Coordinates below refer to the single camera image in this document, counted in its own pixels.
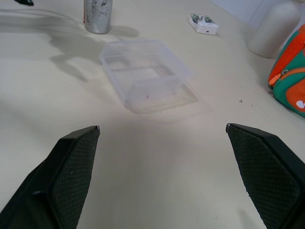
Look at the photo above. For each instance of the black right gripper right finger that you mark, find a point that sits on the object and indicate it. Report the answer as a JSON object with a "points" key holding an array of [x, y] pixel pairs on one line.
{"points": [[267, 176]]}

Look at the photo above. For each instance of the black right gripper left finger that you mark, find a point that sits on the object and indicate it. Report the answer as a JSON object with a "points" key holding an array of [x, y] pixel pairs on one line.
{"points": [[64, 174]]}

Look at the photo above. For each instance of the clear plastic container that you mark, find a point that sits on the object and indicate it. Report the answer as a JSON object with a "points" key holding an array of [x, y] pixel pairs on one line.
{"points": [[145, 74]]}

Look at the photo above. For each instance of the white plastic bottle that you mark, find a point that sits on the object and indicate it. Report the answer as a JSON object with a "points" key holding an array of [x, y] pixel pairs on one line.
{"points": [[274, 28]]}

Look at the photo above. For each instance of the orange and green bag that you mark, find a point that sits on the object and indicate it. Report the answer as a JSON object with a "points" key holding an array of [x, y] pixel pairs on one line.
{"points": [[289, 74]]}

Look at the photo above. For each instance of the silver metal can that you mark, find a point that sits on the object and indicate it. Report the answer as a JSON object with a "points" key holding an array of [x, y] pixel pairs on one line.
{"points": [[98, 15]]}

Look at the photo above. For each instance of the small white box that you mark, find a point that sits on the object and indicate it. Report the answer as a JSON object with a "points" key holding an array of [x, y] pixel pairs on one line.
{"points": [[203, 23]]}

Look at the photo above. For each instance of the black left gripper tip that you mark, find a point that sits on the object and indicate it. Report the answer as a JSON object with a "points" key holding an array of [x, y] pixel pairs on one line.
{"points": [[25, 2]]}

